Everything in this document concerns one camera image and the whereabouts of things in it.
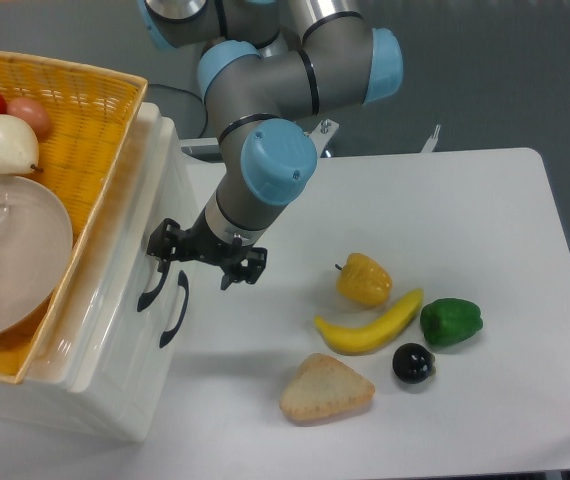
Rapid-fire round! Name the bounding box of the triangular bread slice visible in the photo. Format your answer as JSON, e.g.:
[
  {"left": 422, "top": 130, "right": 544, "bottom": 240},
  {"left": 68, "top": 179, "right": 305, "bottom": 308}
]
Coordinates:
[{"left": 279, "top": 353, "right": 376, "bottom": 424}]

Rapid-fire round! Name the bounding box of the beige plate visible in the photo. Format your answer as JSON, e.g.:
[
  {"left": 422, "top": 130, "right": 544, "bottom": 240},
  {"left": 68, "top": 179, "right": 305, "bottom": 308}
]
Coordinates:
[{"left": 0, "top": 176, "right": 73, "bottom": 333}]

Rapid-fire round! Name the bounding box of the black eggplant ball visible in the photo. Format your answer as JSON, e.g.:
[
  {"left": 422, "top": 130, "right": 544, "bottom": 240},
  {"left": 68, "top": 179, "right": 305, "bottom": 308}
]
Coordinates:
[{"left": 391, "top": 343, "right": 436, "bottom": 384}]

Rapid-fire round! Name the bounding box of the yellow banana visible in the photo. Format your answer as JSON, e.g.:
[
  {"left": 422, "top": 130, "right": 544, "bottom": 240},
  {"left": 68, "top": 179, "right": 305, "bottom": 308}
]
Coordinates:
[{"left": 314, "top": 288, "right": 424, "bottom": 355}]

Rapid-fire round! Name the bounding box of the yellow bell pepper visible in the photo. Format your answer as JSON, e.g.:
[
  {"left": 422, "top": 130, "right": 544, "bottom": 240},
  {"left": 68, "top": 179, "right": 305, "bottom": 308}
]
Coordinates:
[{"left": 335, "top": 252, "right": 392, "bottom": 307}]

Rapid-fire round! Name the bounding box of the white clip on table edge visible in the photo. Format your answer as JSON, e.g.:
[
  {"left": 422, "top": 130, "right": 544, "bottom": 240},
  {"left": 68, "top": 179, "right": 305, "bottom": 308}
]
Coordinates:
[{"left": 421, "top": 124, "right": 441, "bottom": 153}]

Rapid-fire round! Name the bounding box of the black cable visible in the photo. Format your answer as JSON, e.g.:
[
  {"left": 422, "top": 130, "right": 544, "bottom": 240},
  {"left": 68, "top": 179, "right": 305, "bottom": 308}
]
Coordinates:
[{"left": 147, "top": 82, "right": 210, "bottom": 140}]

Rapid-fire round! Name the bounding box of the pink peach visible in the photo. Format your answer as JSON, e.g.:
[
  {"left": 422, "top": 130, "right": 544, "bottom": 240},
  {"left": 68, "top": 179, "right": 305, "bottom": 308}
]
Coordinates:
[{"left": 7, "top": 97, "right": 52, "bottom": 139}]

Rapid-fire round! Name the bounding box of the green bell pepper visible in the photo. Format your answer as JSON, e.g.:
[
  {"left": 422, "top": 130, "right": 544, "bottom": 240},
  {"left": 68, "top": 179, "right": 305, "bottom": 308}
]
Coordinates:
[{"left": 420, "top": 298, "right": 483, "bottom": 347}]

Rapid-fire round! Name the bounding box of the white pear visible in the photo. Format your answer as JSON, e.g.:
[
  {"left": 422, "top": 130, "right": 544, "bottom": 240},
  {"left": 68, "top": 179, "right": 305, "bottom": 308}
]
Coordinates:
[{"left": 0, "top": 114, "right": 41, "bottom": 175}]

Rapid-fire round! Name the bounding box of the black drawer handle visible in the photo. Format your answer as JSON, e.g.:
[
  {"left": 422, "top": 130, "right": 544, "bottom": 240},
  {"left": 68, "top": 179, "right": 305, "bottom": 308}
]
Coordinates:
[
  {"left": 137, "top": 260, "right": 170, "bottom": 312},
  {"left": 159, "top": 270, "right": 190, "bottom": 349}
]

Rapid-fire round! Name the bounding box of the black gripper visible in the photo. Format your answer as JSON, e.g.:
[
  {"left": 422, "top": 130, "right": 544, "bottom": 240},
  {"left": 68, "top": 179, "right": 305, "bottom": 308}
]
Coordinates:
[{"left": 146, "top": 218, "right": 268, "bottom": 290}]

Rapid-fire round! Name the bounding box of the white mounting bracket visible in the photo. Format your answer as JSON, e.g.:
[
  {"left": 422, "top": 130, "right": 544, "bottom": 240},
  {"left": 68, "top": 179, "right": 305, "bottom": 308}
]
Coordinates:
[{"left": 306, "top": 118, "right": 340, "bottom": 158}]

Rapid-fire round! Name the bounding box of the yellow woven basket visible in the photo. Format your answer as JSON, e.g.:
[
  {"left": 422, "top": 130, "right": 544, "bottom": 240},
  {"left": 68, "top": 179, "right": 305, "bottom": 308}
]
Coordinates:
[{"left": 0, "top": 51, "right": 148, "bottom": 384}]

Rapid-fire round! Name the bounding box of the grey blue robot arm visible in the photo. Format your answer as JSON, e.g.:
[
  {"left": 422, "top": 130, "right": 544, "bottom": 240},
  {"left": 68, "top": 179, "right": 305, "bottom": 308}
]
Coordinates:
[{"left": 139, "top": 1, "right": 404, "bottom": 286}]

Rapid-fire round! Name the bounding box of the white drawer cabinet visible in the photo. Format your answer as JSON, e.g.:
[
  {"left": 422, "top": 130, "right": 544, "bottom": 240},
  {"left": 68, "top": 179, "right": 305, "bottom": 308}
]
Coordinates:
[{"left": 0, "top": 103, "right": 198, "bottom": 441}]

